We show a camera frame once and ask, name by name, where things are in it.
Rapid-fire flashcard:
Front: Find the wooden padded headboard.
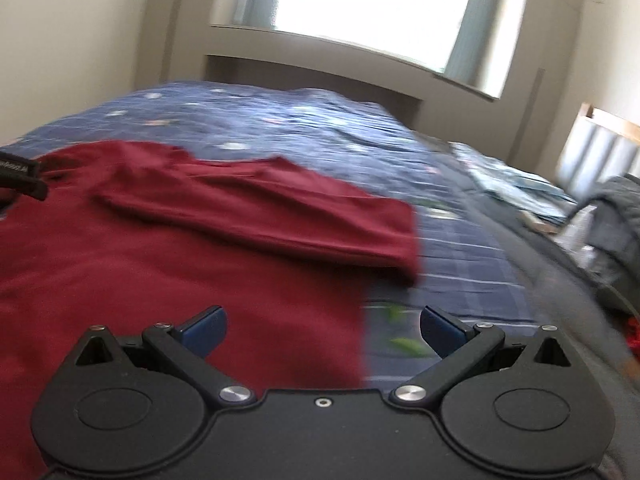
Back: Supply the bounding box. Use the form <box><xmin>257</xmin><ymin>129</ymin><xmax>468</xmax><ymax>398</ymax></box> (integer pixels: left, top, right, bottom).
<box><xmin>555</xmin><ymin>102</ymin><xmax>640</xmax><ymax>202</ymax></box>

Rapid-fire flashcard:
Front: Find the grey clothing pile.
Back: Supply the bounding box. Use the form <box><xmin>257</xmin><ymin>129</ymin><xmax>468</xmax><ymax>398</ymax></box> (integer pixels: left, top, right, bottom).
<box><xmin>575</xmin><ymin>174</ymin><xmax>640</xmax><ymax>311</ymax></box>

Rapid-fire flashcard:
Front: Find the dark red shirt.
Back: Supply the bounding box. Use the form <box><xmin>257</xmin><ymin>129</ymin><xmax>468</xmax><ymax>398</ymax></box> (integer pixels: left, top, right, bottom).
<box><xmin>0</xmin><ymin>141</ymin><xmax>421</xmax><ymax>480</ymax></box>

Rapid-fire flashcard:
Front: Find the blue plaid blanket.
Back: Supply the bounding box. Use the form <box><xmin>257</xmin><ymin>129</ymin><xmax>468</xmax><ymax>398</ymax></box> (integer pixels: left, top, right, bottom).
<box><xmin>0</xmin><ymin>80</ymin><xmax>551</xmax><ymax>392</ymax></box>

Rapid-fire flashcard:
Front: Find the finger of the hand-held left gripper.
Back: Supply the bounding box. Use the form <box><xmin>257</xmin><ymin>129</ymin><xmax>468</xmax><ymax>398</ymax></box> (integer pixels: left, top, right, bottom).
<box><xmin>0</xmin><ymin>177</ymin><xmax>49</xmax><ymax>202</ymax></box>

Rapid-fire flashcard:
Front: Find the window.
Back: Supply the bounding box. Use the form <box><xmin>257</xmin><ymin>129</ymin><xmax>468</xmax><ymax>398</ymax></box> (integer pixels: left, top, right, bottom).
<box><xmin>272</xmin><ymin>0</ymin><xmax>481</xmax><ymax>73</ymax></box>

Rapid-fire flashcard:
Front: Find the beige window seat cabinet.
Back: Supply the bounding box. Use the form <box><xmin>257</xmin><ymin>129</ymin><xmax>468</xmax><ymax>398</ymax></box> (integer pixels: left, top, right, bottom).
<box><xmin>204</xmin><ymin>24</ymin><xmax>502</xmax><ymax>127</ymax></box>

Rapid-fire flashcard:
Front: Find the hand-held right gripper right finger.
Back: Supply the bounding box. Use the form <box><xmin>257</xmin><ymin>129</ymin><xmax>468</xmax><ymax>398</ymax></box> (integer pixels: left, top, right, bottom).
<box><xmin>389</xmin><ymin>305</ymin><xmax>570</xmax><ymax>407</ymax></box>

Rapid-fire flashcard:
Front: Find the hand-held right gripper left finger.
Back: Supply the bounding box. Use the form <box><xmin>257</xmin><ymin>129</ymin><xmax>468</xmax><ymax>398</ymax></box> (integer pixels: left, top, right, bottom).
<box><xmin>74</xmin><ymin>305</ymin><xmax>257</xmax><ymax>407</ymax></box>

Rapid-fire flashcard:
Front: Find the grey bed cover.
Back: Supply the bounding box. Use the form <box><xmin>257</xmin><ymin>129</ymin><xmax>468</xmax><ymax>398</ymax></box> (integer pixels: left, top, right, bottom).
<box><xmin>465</xmin><ymin>160</ymin><xmax>632</xmax><ymax>480</ymax></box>

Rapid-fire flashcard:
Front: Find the light blue patterned cloth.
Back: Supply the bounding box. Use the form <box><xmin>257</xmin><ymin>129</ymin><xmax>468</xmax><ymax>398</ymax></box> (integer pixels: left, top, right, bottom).
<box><xmin>450</xmin><ymin>142</ymin><xmax>578</xmax><ymax>223</ymax></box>

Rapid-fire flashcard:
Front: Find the small red cloth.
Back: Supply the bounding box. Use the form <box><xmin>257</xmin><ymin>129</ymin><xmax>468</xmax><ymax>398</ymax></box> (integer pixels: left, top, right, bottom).
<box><xmin>622</xmin><ymin>317</ymin><xmax>640</xmax><ymax>357</ymax></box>

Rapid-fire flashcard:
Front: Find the beige built-in wardrobe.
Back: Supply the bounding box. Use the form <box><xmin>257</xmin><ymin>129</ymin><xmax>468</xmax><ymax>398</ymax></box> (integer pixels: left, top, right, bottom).
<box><xmin>500</xmin><ymin>0</ymin><xmax>587</xmax><ymax>173</ymax></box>
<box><xmin>134</xmin><ymin>0</ymin><xmax>223</xmax><ymax>92</ymax></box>

